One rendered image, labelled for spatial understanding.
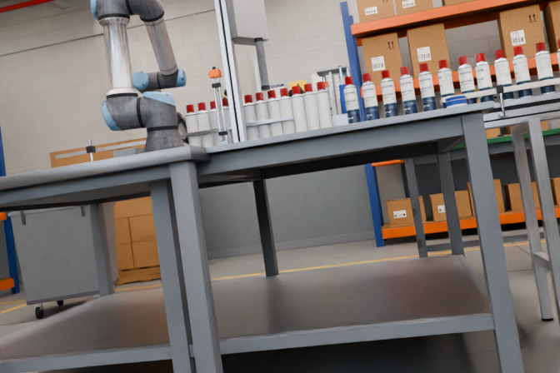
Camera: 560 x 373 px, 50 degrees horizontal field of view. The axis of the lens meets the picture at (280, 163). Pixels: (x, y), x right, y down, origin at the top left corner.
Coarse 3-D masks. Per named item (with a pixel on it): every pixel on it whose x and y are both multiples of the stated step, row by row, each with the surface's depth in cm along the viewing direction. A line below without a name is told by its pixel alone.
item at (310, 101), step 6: (306, 84) 245; (306, 90) 245; (306, 96) 244; (312, 96) 244; (306, 102) 244; (312, 102) 243; (306, 108) 244; (312, 108) 243; (306, 114) 245; (312, 114) 243; (312, 120) 243; (318, 120) 244; (312, 126) 243; (318, 126) 244
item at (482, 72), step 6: (480, 54) 232; (480, 60) 232; (480, 66) 231; (486, 66) 231; (480, 72) 231; (486, 72) 231; (480, 78) 231; (486, 78) 231; (480, 84) 232; (486, 84) 231; (480, 90) 232; (486, 96) 230; (492, 96) 231
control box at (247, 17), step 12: (228, 0) 237; (240, 0) 238; (252, 0) 242; (228, 12) 237; (240, 12) 237; (252, 12) 241; (264, 12) 246; (240, 24) 236; (252, 24) 240; (264, 24) 245; (240, 36) 235; (252, 36) 240; (264, 36) 244
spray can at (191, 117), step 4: (192, 104) 255; (188, 108) 254; (192, 108) 255; (188, 112) 254; (192, 112) 254; (188, 116) 253; (192, 116) 253; (196, 116) 254; (188, 120) 253; (192, 120) 253; (196, 120) 254; (188, 124) 253; (192, 124) 253; (196, 124) 254; (188, 128) 253; (192, 128) 253; (196, 128) 253; (188, 132) 253; (192, 136) 253; (196, 136) 253; (188, 140) 254; (192, 140) 253; (196, 140) 253; (192, 144) 252; (196, 144) 253; (200, 144) 254
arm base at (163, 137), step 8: (152, 128) 218; (160, 128) 217; (168, 128) 218; (176, 128) 221; (152, 136) 218; (160, 136) 217; (168, 136) 218; (176, 136) 220; (152, 144) 217; (160, 144) 216; (168, 144) 218; (176, 144) 218
